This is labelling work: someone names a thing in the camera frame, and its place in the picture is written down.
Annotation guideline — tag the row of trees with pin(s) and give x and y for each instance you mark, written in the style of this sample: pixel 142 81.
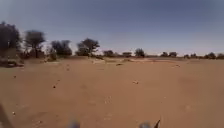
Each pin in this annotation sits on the row of trees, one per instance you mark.
pixel 87 46

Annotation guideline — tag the reddish sandy dirt ground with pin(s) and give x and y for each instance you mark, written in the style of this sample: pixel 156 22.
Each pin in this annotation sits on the reddish sandy dirt ground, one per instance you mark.
pixel 113 96

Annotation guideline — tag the robot's own part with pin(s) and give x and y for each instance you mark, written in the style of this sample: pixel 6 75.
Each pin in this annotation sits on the robot's own part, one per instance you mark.
pixel 74 125
pixel 145 125

